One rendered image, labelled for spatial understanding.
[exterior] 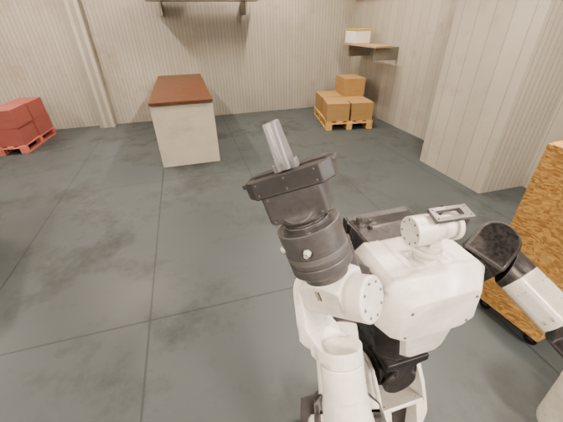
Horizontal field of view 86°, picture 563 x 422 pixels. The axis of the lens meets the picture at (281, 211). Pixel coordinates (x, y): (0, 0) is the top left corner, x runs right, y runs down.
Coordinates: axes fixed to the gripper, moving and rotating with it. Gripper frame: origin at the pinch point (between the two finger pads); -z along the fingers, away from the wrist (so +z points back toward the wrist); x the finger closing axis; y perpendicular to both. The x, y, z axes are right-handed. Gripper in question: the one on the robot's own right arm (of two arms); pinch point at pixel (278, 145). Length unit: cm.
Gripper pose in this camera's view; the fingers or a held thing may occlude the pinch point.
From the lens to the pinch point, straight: 38.8
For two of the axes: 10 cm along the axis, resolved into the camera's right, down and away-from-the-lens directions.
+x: 9.0, -2.3, -3.7
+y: -2.6, 4.0, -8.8
